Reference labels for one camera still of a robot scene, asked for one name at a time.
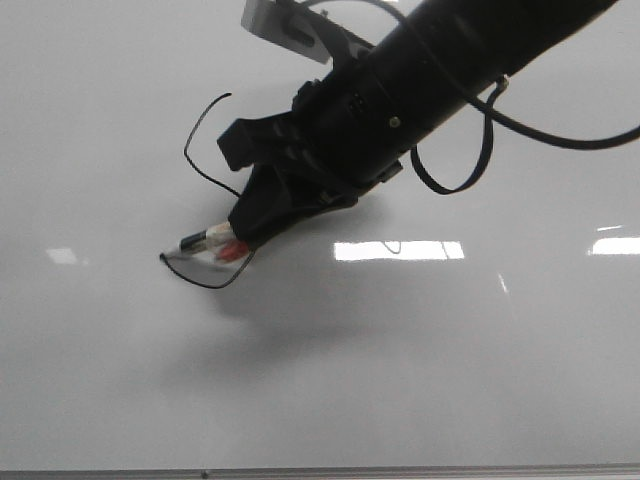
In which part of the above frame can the grey aluminium whiteboard frame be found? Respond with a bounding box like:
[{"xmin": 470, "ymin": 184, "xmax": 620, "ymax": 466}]
[{"xmin": 1, "ymin": 463, "xmax": 639, "ymax": 479}]

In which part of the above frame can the black whiteboard marker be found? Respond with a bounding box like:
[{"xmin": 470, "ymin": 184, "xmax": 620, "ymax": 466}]
[{"xmin": 160, "ymin": 222, "xmax": 250, "ymax": 264}]

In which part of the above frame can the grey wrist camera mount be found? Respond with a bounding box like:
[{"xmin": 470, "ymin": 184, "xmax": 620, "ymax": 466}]
[{"xmin": 241, "ymin": 0, "xmax": 373, "ymax": 64}]

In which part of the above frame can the white whiteboard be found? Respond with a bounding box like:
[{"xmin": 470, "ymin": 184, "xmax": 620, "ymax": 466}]
[{"xmin": 1, "ymin": 1, "xmax": 639, "ymax": 470}]

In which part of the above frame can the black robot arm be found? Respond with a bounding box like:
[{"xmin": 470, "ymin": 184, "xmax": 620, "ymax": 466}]
[{"xmin": 218, "ymin": 1, "xmax": 609, "ymax": 248}]

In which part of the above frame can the black cable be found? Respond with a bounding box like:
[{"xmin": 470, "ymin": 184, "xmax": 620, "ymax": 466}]
[{"xmin": 299, "ymin": 0, "xmax": 640, "ymax": 196}]

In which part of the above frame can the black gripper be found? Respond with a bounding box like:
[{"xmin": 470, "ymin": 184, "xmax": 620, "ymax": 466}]
[{"xmin": 217, "ymin": 48, "xmax": 425, "ymax": 242}]

